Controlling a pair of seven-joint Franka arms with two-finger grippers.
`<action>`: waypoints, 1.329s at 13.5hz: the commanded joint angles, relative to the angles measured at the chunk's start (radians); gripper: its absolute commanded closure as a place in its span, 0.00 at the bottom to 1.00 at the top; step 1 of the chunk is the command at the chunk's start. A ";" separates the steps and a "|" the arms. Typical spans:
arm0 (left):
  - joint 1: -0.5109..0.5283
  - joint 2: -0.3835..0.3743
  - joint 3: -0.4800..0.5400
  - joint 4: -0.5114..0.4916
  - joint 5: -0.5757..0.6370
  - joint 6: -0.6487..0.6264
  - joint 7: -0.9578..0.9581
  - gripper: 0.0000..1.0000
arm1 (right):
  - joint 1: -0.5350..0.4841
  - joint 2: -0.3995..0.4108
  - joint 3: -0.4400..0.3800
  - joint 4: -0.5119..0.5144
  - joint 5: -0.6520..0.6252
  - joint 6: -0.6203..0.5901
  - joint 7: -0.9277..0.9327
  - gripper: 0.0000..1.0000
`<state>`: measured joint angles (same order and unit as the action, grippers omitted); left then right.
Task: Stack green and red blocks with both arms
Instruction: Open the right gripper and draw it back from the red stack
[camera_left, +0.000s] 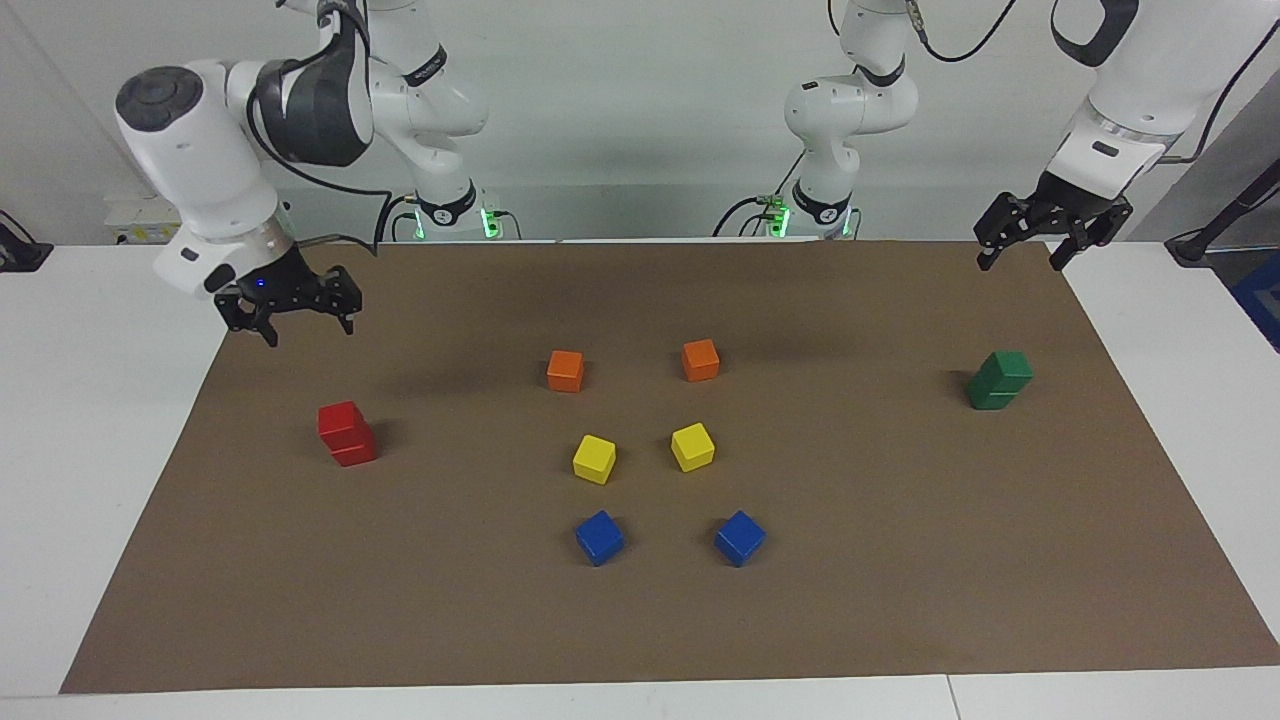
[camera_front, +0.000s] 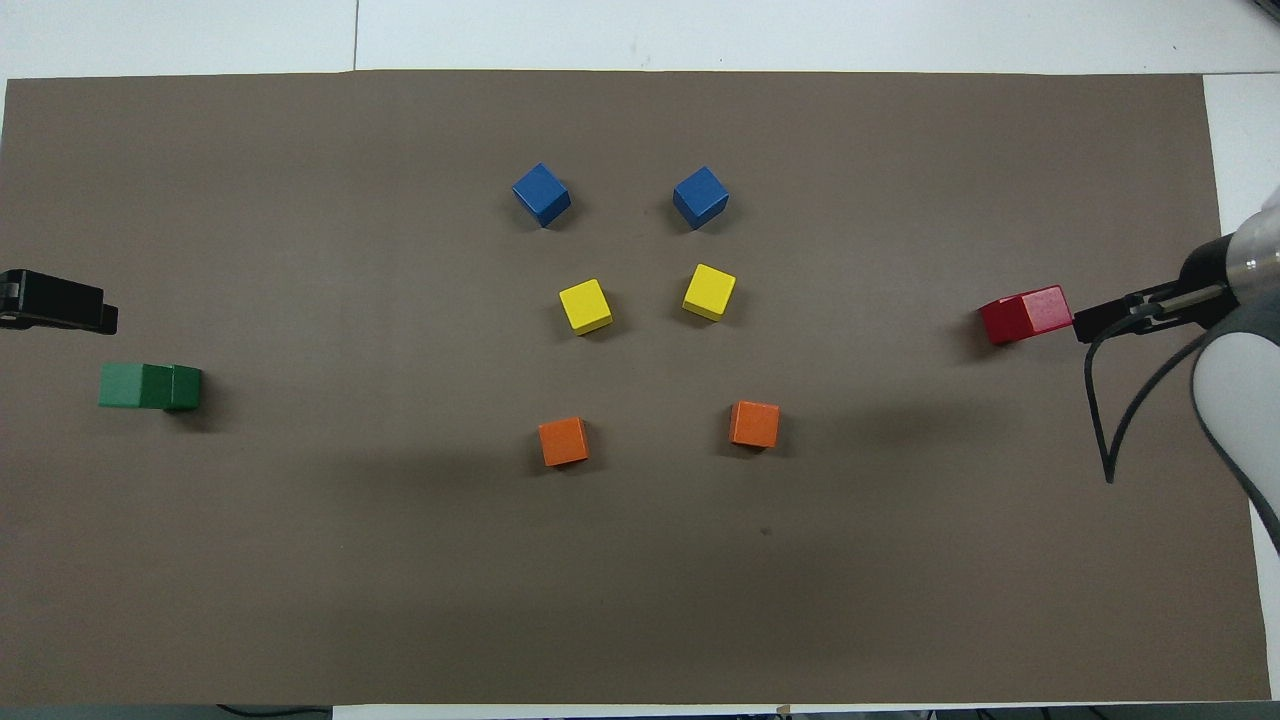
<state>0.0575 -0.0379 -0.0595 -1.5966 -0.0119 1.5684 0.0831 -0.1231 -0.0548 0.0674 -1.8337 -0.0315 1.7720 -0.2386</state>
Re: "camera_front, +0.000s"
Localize blue wooden cube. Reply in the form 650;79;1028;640
512;163;572;228
672;166;730;231

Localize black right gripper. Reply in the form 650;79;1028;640
1073;232;1244;344

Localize brown paper table mat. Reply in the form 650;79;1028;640
0;70;1272;706

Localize orange wooden cube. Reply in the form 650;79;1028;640
538;416;590;468
729;400;781;449

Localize yellow wooden cube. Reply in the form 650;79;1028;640
682;263;737;322
558;278;614;336

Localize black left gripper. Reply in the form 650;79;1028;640
0;268;119;335

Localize black floor cable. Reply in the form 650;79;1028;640
215;704;333;720

